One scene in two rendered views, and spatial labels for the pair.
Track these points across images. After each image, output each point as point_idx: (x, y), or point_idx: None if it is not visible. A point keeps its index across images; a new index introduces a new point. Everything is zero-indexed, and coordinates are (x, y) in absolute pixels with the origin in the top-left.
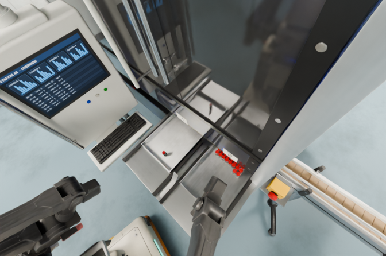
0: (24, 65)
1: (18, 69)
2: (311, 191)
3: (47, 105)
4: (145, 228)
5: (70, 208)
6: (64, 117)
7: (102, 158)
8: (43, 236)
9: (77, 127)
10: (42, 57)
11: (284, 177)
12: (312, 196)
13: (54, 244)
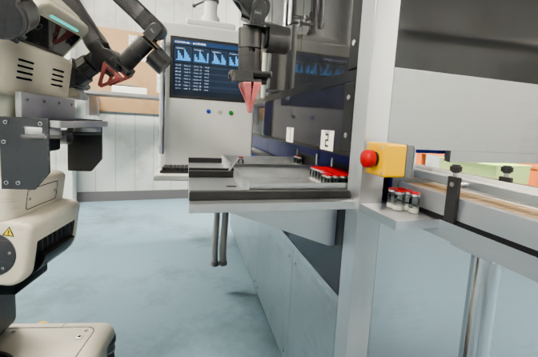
0: (197, 42)
1: (191, 42)
2: (459, 165)
3: (179, 83)
4: (101, 342)
5: (144, 31)
6: (178, 106)
7: (167, 167)
8: (102, 45)
9: (178, 130)
10: (210, 46)
11: (417, 187)
12: (471, 202)
13: (80, 94)
